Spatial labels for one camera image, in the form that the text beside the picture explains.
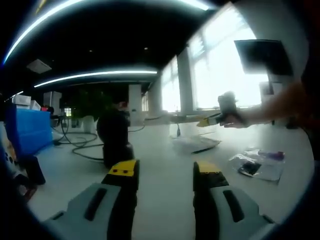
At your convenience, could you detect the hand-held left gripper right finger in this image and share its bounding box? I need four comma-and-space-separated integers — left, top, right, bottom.
192, 160, 277, 240

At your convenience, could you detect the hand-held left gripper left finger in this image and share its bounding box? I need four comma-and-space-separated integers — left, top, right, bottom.
42, 159, 141, 240

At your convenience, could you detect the clear sheet goods packet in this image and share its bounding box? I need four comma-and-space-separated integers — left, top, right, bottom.
228, 148, 286, 183

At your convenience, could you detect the person's right hand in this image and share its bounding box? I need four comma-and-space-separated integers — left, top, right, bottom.
223, 113, 251, 130

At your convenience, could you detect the white table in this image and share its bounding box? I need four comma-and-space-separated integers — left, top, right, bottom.
24, 119, 315, 240

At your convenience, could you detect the black handheld device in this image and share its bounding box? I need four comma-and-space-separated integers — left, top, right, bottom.
14, 154, 47, 186

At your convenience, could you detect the black barcode scanner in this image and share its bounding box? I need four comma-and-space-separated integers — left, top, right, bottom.
96, 100, 135, 169

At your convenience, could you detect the blue plastic box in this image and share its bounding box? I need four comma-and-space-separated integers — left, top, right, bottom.
4, 103, 54, 158

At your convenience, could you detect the white ceiling light strip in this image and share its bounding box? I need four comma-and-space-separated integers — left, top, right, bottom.
3, 0, 210, 65
33, 70, 159, 89

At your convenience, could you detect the white ceiling air vent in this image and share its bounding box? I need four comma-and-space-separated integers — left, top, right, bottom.
25, 58, 53, 74

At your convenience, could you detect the black wall monitor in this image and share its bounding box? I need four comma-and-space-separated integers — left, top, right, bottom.
233, 39, 294, 76

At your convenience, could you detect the black scanner cable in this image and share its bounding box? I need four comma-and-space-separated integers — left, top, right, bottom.
51, 116, 106, 161

